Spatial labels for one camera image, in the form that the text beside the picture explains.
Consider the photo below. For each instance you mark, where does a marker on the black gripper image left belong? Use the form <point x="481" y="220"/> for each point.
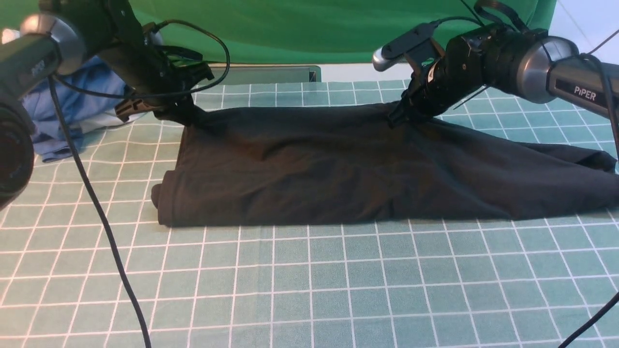
<point x="155" y="78"/>

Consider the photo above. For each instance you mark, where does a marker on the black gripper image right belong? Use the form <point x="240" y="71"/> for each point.
<point x="431" y="92"/>

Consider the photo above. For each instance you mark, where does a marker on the green backdrop cloth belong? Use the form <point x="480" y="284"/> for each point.
<point x="309" y="31"/>

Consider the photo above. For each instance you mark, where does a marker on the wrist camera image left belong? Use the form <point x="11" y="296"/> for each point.
<point x="154" y="36"/>

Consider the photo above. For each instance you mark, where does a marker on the dark gray long-sleeved shirt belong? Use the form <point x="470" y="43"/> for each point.
<point x="264" y="166"/>

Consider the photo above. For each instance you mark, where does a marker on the white crumpled garment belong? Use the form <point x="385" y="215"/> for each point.
<point x="84" y="113"/>

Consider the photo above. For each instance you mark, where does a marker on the blue crumpled garment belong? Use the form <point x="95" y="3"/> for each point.
<point x="55" y="147"/>

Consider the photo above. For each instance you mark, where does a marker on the black cable image left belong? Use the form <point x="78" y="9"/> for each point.
<point x="52" y="79"/>

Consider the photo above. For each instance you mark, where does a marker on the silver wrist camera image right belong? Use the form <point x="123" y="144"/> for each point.
<point x="416" y="46"/>

